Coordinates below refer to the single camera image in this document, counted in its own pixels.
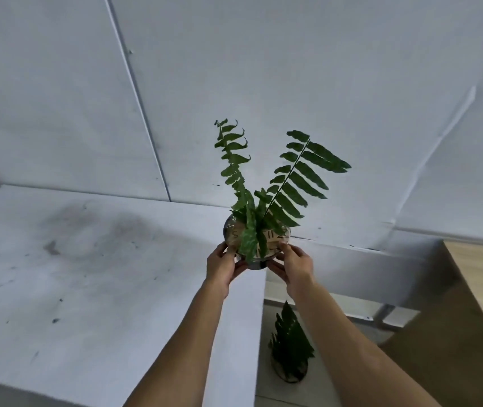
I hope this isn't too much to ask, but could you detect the person's right hand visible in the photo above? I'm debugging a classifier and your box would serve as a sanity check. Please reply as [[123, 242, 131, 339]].
[[267, 243, 315, 300]]

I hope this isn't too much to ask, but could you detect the person's left hand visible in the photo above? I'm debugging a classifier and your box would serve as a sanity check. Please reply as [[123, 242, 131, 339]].
[[205, 243, 249, 300]]

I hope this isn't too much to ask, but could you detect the round glass vase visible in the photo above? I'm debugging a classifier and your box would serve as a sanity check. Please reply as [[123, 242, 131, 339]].
[[223, 213, 291, 271]]

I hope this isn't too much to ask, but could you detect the person's left forearm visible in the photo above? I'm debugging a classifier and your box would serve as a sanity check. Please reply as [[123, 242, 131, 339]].
[[124, 280, 230, 407]]

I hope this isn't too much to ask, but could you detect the person's right forearm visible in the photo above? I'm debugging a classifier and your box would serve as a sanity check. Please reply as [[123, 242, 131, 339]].
[[286, 282, 442, 407]]

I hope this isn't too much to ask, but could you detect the speckled green leaf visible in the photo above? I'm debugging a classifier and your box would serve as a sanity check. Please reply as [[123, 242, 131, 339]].
[[238, 207, 260, 263]]

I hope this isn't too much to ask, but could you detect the broad green fern frond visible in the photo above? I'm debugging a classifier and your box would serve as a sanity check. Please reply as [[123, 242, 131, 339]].
[[253, 130, 352, 234]]

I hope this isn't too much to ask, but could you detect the bunch of dark green leaves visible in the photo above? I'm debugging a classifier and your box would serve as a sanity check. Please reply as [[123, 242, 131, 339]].
[[268, 301, 315, 375]]

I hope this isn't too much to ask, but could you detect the narrow curled green fern frond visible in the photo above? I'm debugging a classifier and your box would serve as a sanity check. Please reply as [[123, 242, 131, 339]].
[[214, 118, 256, 227]]

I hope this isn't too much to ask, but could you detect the small round plant pot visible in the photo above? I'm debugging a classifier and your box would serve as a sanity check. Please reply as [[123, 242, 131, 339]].
[[270, 355, 309, 384]]

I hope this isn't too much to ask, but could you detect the light wooden table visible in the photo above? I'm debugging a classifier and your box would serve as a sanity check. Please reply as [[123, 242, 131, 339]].
[[378, 241, 483, 407]]

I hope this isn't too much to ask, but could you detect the white metal table frame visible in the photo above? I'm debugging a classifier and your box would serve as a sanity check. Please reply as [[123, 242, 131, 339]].
[[264, 291, 421, 332]]

